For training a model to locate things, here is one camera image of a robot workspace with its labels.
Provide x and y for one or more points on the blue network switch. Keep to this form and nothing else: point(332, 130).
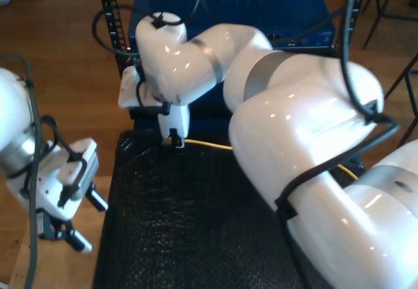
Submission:
point(261, 4)

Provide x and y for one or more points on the black rack server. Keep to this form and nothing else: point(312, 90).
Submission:
point(313, 53)

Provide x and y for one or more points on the black bubble wrap mat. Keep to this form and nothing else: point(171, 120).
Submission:
point(179, 220)

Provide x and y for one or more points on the black metal stool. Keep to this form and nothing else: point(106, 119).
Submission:
point(392, 16)

